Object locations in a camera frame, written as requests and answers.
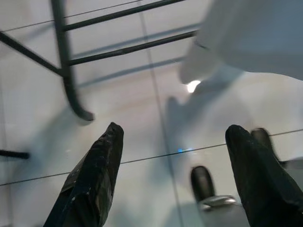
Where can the black metal stand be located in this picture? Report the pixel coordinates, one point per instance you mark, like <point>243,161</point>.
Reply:
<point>14,154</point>

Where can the black metal clothes rack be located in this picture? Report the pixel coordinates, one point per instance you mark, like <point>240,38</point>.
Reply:
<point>62,35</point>

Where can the white T-shirt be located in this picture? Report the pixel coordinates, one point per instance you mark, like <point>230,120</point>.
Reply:
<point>248,35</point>

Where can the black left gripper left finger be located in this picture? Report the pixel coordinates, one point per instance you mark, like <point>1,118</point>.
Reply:
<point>94,177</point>

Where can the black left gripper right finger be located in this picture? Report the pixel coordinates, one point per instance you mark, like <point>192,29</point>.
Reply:
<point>258,184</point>

